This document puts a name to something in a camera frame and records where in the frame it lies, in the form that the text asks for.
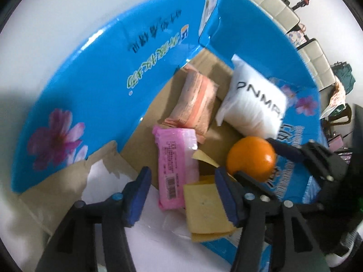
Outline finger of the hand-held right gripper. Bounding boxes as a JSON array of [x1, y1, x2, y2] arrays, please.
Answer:
[[235, 171, 284, 202], [267, 138, 312, 164]]

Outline peach tissue packet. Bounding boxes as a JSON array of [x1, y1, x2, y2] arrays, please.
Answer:
[[161, 64, 219, 144]]

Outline yellow paper slip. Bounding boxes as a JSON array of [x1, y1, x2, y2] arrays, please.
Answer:
[[192, 150, 219, 168]]

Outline blue cardboard box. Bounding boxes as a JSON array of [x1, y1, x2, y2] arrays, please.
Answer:
[[11, 0, 326, 272]]

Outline white cushioned sofa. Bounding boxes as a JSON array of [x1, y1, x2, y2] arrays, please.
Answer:
[[240, 0, 338, 91]]

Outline white packet with black letters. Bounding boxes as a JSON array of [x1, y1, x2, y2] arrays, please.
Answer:
[[216, 54, 287, 140]]

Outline white shoe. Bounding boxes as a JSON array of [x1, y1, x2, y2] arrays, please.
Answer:
[[325, 227, 359, 267]]

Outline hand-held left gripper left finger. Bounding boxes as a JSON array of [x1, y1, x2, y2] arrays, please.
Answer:
[[35, 167, 152, 272]]

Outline orange fruit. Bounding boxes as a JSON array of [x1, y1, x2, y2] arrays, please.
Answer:
[[226, 136, 277, 182]]

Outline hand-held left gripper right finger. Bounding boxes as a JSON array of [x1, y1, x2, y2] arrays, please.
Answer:
[[215, 167, 331, 272]]

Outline yellow sponge cloth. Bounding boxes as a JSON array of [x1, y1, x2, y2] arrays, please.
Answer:
[[183, 175, 238, 243]]

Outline pink tissue packet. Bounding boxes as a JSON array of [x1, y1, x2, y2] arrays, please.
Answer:
[[152, 125, 200, 212]]

